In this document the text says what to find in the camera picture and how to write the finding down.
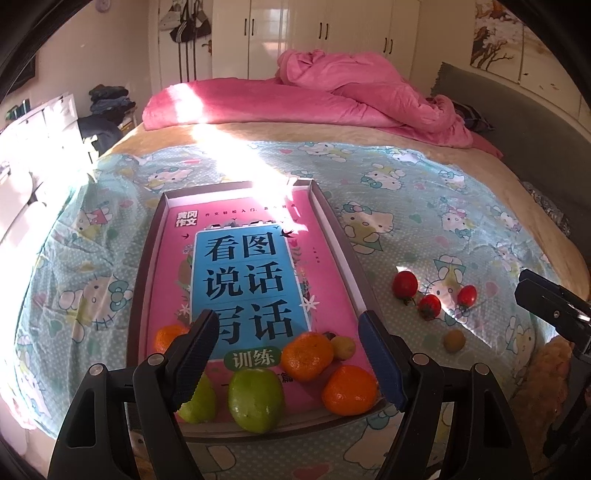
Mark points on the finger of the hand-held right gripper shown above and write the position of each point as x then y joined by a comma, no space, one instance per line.
549,309
554,290

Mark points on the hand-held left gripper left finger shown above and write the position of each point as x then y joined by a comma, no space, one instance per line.
196,362

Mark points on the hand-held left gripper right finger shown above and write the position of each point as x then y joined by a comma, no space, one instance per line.
381,360

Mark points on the small orange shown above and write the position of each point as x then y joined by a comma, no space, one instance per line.
349,390
167,339

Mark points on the brown kiwi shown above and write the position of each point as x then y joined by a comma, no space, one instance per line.
345,348
455,341

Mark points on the green mango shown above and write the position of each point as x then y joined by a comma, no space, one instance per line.
255,399
204,405

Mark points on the large orange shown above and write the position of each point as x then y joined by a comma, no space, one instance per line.
307,356

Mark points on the shallow grey cardboard box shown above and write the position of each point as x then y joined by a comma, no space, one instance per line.
339,249

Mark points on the red tomato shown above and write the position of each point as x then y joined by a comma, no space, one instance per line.
467,295
429,307
405,284

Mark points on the grey patterned pillow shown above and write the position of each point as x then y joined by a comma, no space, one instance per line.
549,203

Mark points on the pink book with blue label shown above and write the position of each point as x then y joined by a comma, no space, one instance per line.
249,277

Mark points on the cat print blanket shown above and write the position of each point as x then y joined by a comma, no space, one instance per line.
415,207

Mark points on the grey green headboard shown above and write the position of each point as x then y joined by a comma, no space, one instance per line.
521,120

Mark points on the pink duvet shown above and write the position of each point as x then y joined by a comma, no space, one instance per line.
277,101

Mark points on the pile of dark clothes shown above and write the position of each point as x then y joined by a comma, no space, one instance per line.
108,97

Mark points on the white cabinet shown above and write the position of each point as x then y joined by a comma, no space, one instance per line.
46,120

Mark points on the white wardrobe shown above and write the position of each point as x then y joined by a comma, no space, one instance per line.
323,37

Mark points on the dark hanging garment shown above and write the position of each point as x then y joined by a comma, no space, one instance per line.
189,25

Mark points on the floral wall painting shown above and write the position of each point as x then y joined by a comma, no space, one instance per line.
494,41

